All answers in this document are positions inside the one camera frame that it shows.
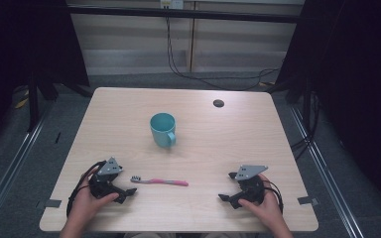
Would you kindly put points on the white wall socket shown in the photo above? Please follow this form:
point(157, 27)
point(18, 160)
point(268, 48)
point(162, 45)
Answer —
point(172, 3)

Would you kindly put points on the person's right hand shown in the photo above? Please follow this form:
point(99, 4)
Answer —
point(271, 210)

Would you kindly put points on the person's left hand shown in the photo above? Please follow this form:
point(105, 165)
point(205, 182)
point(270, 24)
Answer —
point(84, 205)

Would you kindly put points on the black horizontal bar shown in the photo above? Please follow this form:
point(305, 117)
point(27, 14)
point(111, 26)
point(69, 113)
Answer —
point(185, 14)

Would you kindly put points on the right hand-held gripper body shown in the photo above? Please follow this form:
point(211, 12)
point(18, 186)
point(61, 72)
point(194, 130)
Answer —
point(252, 190)

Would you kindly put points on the pink and grey toothbrush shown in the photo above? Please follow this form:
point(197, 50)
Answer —
point(165, 181)

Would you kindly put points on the dark round table grommet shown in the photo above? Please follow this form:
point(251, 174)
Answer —
point(218, 103)

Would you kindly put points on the yellow floor marker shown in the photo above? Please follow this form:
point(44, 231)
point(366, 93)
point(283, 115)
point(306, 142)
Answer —
point(21, 103)

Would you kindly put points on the grey tape piece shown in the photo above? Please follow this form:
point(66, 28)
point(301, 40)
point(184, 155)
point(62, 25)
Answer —
point(53, 203)
point(307, 200)

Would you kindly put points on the metal floor rail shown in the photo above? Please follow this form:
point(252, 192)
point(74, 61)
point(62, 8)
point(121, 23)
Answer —
point(327, 178)
point(10, 172)

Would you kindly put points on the black curtain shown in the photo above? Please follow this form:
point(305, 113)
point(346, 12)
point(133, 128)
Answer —
point(354, 82)
point(20, 43)

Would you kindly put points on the black stand leg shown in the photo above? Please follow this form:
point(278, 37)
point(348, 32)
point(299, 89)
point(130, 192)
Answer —
point(33, 105)

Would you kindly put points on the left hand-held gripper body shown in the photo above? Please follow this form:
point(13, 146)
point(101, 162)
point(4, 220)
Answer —
point(103, 185)

